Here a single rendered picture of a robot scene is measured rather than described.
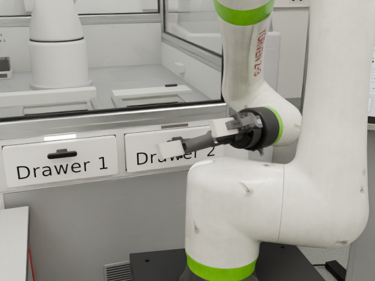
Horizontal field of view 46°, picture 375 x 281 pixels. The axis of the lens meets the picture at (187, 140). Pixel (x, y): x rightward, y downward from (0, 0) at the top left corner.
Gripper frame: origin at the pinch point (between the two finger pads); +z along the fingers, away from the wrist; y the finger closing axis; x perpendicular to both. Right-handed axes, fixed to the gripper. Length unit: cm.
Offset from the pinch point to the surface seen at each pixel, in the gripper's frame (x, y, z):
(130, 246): -19, 57, -28
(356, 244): -42, 12, -81
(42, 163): 10, 52, -4
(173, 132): 8.2, 30.8, -32.6
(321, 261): -62, 61, -145
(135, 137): 9.7, 36.8, -23.7
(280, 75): 78, 156, -371
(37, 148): 14, 51, -2
